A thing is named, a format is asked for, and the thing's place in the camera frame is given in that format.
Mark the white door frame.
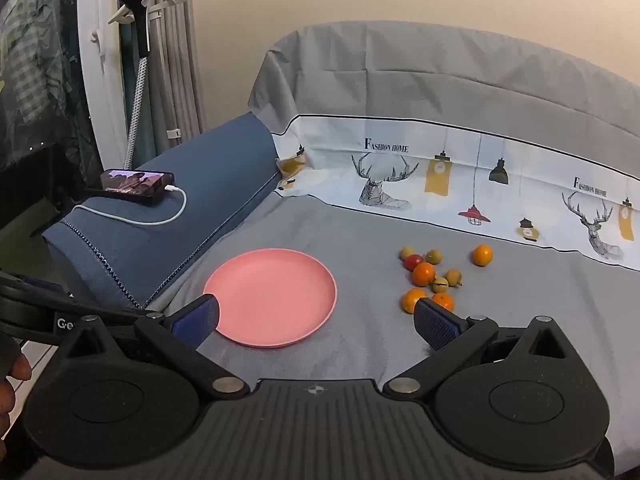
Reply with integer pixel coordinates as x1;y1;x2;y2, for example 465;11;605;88
75;0;132;173

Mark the braided steamer hose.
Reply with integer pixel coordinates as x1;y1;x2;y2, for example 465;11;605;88
123;55;150;170

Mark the pink plate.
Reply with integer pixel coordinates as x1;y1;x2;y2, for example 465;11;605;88
202;248;338;349

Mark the glass door pane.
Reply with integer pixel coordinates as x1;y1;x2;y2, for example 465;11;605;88
0;0;101;241

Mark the grey curtain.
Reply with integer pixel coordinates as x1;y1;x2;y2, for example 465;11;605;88
147;0;208;153

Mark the grey printed bed sheet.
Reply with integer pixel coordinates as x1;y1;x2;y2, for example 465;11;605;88
145;21;640;476

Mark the blue sofa cushion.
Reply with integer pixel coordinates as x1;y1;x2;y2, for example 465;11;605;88
41;112;281;311

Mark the black smartphone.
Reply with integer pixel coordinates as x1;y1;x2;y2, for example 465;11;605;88
85;168;176;206

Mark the white charging cable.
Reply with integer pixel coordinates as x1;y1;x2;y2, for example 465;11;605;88
75;186;187;226

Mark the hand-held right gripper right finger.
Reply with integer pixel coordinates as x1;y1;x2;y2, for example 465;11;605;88
382;297;568;401

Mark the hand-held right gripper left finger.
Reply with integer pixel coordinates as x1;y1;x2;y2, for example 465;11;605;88
52;294;251;403

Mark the person's left hand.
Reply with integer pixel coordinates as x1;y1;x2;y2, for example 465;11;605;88
0;352;32;461

